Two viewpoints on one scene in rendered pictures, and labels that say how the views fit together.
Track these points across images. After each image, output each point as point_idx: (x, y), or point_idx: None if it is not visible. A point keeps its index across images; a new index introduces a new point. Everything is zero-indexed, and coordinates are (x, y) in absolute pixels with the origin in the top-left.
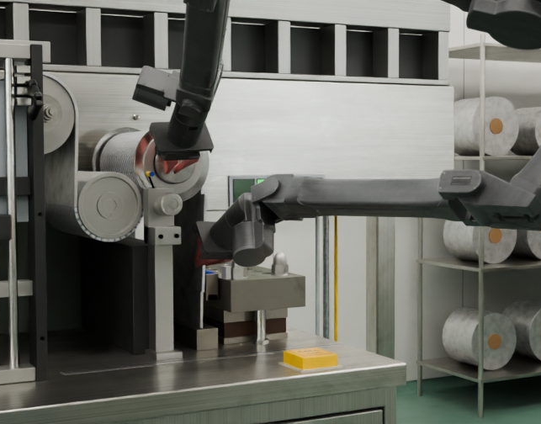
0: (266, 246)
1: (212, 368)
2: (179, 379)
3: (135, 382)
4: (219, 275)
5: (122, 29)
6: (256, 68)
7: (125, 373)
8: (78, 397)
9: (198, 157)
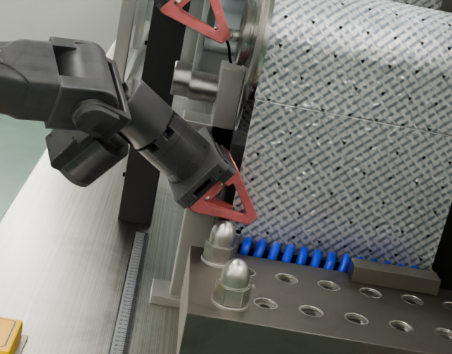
0: (47, 147)
1: (60, 292)
2: (30, 258)
3: (52, 241)
4: (273, 265)
5: None
6: None
7: (105, 252)
8: (27, 206)
9: (157, 6)
